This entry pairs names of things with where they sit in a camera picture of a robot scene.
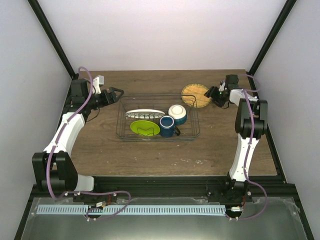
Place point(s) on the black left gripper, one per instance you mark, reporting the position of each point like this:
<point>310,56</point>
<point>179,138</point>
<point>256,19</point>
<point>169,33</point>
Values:
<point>112,99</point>

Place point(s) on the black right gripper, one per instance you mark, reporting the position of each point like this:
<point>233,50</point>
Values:
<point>211,93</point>

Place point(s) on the white blue striped plate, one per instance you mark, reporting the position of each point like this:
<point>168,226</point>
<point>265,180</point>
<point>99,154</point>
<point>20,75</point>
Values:
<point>144,113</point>

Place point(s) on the white and teal bowl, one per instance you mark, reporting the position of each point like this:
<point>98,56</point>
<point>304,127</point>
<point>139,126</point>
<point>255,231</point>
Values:
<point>178,113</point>

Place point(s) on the lime green plate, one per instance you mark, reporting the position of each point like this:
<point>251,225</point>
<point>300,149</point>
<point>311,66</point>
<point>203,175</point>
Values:
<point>145,128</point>

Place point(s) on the black wire dish rack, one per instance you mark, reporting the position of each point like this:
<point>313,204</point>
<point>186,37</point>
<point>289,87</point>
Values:
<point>189,130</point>

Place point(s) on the dark blue mug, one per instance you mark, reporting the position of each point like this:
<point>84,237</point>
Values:
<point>168,127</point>

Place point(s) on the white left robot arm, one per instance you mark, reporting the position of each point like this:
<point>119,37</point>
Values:
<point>53,168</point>

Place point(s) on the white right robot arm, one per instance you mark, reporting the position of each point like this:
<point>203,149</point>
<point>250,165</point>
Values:
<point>250,123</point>

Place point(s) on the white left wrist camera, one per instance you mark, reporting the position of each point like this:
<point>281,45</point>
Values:
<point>98,82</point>

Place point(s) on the black aluminium frame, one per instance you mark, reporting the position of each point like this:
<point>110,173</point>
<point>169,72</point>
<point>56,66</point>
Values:
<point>189,186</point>

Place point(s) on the light blue slotted cable duct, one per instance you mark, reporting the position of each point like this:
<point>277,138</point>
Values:
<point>206,210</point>

